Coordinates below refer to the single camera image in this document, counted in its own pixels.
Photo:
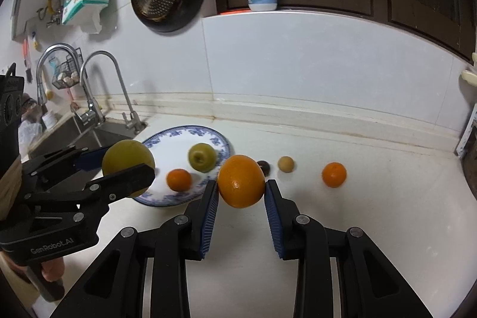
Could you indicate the steel sink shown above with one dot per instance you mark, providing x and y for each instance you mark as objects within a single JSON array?
[{"x": 74, "y": 139}]

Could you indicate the slim chrome faucet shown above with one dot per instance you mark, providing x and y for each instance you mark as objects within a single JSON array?
[{"x": 121, "y": 79}]

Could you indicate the person's left hand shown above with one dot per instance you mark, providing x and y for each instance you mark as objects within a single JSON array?
[{"x": 54, "y": 270}]

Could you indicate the black plum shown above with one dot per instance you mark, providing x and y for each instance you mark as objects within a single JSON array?
[{"x": 264, "y": 166}]

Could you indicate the tall chrome faucet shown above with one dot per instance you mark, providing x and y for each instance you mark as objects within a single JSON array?
[{"x": 41, "y": 72}]

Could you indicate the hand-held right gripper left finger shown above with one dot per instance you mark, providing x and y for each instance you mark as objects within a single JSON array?
[{"x": 208, "y": 217}]

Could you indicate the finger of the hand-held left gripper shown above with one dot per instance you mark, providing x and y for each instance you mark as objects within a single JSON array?
[
  {"x": 91, "y": 157},
  {"x": 123, "y": 181}
]

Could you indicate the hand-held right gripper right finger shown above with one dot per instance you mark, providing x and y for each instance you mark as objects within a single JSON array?
[{"x": 274, "y": 221}]

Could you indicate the brown kiwi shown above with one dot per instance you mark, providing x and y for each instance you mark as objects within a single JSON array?
[{"x": 286, "y": 164}]

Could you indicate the green pear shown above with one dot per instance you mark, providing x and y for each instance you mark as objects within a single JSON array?
[{"x": 202, "y": 157}]

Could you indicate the yellow pear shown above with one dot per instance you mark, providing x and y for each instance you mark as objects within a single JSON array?
[{"x": 126, "y": 157}]

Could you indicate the orange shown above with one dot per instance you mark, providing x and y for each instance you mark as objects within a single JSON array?
[
  {"x": 334, "y": 174},
  {"x": 179, "y": 179},
  {"x": 241, "y": 181}
]

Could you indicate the blue patterned white plate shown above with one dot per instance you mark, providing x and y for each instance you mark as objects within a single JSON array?
[{"x": 167, "y": 150}]

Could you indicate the metal wall hooks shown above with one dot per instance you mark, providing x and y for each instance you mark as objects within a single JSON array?
[{"x": 50, "y": 10}]

